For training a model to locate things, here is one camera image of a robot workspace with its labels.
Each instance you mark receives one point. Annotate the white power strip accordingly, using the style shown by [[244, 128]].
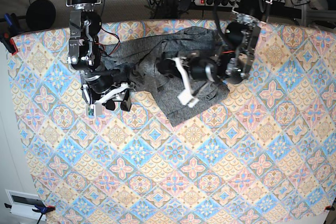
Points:
[[209, 3]]

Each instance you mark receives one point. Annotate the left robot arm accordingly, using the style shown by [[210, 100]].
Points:
[[241, 34]]

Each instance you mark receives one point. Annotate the patterned tablecloth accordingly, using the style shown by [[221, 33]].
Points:
[[265, 154]]

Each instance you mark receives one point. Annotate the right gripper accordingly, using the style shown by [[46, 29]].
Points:
[[100, 91]]

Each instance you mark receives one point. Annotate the red clamp bottom right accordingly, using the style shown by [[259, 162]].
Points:
[[329, 208]]

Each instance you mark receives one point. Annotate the red black clamp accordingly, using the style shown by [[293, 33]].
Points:
[[9, 43]]

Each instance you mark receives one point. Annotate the grey t-shirt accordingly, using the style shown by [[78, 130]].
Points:
[[147, 62]]

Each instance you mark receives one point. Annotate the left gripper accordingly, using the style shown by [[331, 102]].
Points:
[[203, 66]]

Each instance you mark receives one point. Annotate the white wall box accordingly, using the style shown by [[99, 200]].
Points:
[[22, 204]]

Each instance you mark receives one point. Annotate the blue clamp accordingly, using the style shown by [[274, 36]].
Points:
[[13, 22]]

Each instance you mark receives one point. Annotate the round black stool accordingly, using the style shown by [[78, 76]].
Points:
[[40, 15]]

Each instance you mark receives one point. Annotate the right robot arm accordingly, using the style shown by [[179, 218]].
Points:
[[85, 52]]

